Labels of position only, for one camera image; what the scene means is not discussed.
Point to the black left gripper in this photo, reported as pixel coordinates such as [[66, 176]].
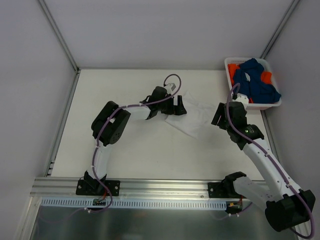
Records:
[[173, 106]]

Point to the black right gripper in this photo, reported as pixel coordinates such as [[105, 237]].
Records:
[[222, 116]]

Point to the white t shirt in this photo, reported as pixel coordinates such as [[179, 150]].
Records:
[[197, 122]]

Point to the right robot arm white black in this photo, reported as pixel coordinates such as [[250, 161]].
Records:
[[284, 203]]

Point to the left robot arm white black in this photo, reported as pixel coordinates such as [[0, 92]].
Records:
[[109, 125]]

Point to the blue t shirt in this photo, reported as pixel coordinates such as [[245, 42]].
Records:
[[257, 87]]

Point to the white plastic laundry basket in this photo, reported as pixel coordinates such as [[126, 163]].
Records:
[[256, 80]]

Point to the orange t shirt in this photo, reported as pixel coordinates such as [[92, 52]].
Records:
[[266, 76]]

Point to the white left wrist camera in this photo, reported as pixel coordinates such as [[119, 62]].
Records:
[[170, 87]]

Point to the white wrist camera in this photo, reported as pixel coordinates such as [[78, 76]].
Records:
[[241, 98], [170, 87]]

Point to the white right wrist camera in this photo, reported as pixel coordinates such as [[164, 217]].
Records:
[[241, 98]]

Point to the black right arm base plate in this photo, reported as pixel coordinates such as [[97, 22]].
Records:
[[223, 189]]

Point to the aluminium frame post left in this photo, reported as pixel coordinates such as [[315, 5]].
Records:
[[55, 28]]

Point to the aluminium frame post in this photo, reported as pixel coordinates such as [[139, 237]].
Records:
[[292, 7], [55, 28]]

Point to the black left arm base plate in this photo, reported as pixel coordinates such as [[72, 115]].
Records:
[[100, 187]]

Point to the aluminium frame post right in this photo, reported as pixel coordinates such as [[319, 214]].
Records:
[[292, 7]]

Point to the aluminium mounting rail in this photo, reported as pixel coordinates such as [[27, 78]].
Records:
[[149, 189]]

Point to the white slotted cable duct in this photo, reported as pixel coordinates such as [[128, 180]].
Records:
[[135, 203]]

